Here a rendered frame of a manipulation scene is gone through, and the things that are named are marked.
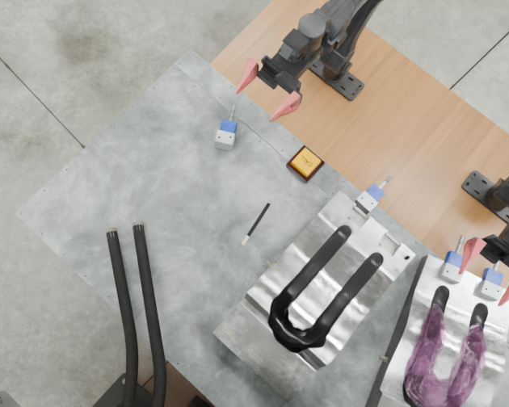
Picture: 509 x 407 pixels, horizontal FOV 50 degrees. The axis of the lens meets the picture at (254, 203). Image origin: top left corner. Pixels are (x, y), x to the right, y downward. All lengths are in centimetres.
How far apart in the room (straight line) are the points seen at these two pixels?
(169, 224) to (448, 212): 79
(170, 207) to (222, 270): 23
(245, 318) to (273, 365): 14
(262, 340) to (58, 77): 170
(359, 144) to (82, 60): 151
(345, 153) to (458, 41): 139
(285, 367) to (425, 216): 58
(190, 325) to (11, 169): 136
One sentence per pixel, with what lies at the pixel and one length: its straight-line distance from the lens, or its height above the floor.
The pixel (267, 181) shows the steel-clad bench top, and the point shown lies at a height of 80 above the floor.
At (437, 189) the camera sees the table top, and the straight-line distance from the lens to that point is 166.
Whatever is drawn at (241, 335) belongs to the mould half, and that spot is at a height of 86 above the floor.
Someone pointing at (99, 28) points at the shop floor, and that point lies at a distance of 278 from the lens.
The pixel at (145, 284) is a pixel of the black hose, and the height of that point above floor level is 87.
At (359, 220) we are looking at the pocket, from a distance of 151.
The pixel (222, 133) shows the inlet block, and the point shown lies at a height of 85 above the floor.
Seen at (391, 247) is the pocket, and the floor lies 86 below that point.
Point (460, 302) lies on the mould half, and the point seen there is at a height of 85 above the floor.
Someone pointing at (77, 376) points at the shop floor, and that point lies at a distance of 238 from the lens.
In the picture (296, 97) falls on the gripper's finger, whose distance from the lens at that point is 118.
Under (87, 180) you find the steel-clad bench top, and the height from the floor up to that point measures 80.
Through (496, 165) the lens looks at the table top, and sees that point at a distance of 176.
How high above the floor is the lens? 229
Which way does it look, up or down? 75 degrees down
